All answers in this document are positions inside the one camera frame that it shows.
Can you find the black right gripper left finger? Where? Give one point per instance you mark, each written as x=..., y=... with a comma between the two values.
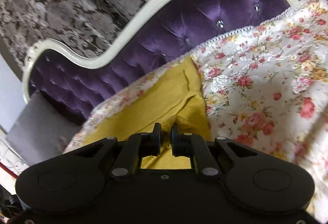
x=135, y=149

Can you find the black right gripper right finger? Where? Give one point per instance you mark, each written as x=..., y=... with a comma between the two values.
x=194, y=147

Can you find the yellow knitted garment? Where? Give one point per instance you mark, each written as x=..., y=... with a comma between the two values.
x=175, y=98

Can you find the grey satin pillow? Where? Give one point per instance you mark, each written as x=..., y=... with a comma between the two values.
x=40, y=132

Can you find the floral quilted bedspread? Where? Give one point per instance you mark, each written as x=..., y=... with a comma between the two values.
x=264, y=87

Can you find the purple tufted headboard white frame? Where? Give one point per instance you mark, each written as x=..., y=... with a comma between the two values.
x=161, y=31

